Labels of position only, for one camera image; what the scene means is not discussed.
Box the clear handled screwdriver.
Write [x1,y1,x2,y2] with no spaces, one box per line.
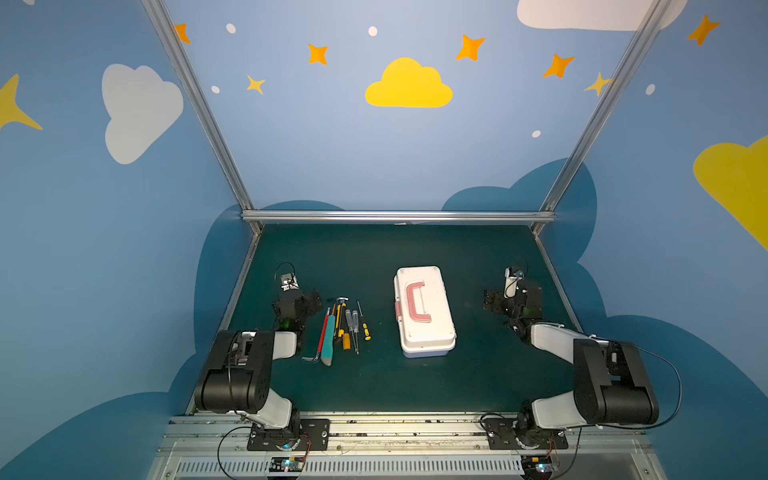
[349,310,359,354]
[345,308,353,335]

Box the yellow black small screwdriver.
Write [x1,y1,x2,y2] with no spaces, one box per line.
[357,300,372,341]

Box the white blue tool box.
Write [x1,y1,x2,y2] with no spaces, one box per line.
[393,266,457,359]

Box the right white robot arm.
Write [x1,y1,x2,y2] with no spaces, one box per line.
[483,278,660,442]

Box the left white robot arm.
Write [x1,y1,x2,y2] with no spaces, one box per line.
[194,289,323,437]

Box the teal utility knife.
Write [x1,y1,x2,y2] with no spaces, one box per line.
[320,314,336,367]

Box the left controller board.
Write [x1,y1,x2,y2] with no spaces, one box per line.
[268,457,306,475]

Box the controller board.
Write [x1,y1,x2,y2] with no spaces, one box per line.
[520,456,553,480]
[268,457,306,475]

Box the right controller board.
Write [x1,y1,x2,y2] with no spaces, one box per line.
[520,456,553,480]

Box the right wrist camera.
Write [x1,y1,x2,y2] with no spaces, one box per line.
[503,266,525,298]

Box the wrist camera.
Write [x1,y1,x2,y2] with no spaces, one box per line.
[503,266,525,298]
[280,273,299,292]

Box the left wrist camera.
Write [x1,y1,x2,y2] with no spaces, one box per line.
[280,273,299,292]

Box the red handled hex key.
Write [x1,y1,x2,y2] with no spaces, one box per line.
[302,307,332,363]

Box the pink tool box handle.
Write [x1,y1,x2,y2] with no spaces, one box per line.
[406,281,432,323]

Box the back horizontal frame bar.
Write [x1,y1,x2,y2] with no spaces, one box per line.
[241,209,556,224]

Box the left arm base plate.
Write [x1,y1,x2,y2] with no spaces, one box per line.
[246,417,331,452]

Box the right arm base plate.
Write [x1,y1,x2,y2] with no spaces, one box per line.
[478,415,569,450]

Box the right frame post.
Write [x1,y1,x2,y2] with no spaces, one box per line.
[531,0,673,238]

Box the frame post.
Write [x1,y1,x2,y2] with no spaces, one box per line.
[531,0,673,238]
[141,0,253,213]

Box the aluminium front rail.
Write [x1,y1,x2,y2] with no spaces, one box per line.
[148,412,666,479]

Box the left frame post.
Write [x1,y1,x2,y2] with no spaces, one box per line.
[141,0,253,213]

